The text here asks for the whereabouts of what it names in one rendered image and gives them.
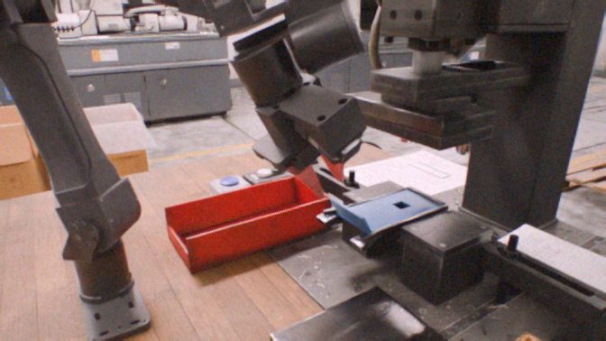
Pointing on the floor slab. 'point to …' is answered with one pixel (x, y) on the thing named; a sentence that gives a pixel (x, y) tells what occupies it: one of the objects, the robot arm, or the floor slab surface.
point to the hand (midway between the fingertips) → (327, 184)
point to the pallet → (587, 176)
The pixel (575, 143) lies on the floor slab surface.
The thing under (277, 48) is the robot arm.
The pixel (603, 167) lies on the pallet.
